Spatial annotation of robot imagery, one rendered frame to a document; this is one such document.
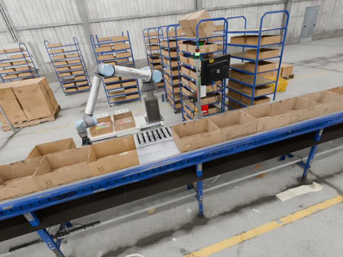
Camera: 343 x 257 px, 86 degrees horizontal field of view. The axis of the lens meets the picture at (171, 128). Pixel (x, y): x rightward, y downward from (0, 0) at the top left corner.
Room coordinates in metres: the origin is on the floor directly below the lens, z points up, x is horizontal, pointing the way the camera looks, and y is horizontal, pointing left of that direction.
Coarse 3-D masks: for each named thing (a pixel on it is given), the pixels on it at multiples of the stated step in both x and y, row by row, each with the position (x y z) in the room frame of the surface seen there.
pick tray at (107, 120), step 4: (108, 116) 2.56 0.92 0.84; (100, 120) 2.52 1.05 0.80; (104, 120) 2.54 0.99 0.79; (108, 120) 2.55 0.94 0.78; (96, 124) 2.49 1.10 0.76; (108, 124) 2.44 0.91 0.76; (112, 124) 2.44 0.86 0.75; (92, 128) 2.35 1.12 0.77; (100, 128) 2.16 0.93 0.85; (104, 128) 2.17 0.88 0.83; (108, 128) 2.19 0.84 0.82; (112, 128) 2.25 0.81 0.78; (92, 132) 2.14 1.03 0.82; (96, 132) 2.15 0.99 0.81; (100, 132) 2.16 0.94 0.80; (104, 132) 2.17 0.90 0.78; (108, 132) 2.18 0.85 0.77; (112, 132) 2.20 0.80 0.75; (92, 136) 2.13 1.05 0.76
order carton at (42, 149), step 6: (42, 144) 1.81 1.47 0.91; (48, 144) 1.82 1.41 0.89; (54, 144) 1.83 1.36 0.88; (60, 144) 1.84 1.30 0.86; (66, 144) 1.85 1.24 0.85; (72, 144) 1.80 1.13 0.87; (36, 150) 1.75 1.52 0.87; (42, 150) 1.80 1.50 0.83; (48, 150) 1.81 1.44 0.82; (54, 150) 1.82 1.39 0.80; (60, 150) 1.84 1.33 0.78; (30, 156) 1.62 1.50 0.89; (36, 156) 1.70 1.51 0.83
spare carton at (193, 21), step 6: (198, 12) 3.04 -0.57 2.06; (204, 12) 2.86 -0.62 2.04; (192, 18) 2.99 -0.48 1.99; (198, 18) 2.84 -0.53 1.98; (204, 18) 2.86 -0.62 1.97; (192, 24) 3.09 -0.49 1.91; (204, 24) 2.86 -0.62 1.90; (210, 24) 2.88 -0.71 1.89; (192, 30) 3.23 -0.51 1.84; (198, 30) 3.03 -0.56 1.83; (204, 30) 2.86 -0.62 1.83; (210, 30) 2.88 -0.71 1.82; (204, 36) 2.96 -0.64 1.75
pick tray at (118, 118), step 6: (120, 114) 2.60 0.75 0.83; (126, 114) 2.62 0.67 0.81; (132, 114) 2.52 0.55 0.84; (114, 120) 2.52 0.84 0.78; (120, 120) 2.53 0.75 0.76; (126, 120) 2.51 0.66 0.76; (132, 120) 2.49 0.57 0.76; (114, 126) 2.21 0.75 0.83; (120, 126) 2.22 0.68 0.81; (126, 126) 2.24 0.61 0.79; (132, 126) 2.26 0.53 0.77
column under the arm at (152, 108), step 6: (144, 102) 2.47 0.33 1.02; (150, 102) 2.38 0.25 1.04; (156, 102) 2.40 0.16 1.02; (150, 108) 2.38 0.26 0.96; (156, 108) 2.40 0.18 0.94; (150, 114) 2.38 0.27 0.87; (156, 114) 2.40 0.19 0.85; (150, 120) 2.37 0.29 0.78; (156, 120) 2.39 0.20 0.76; (162, 120) 2.37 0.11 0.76
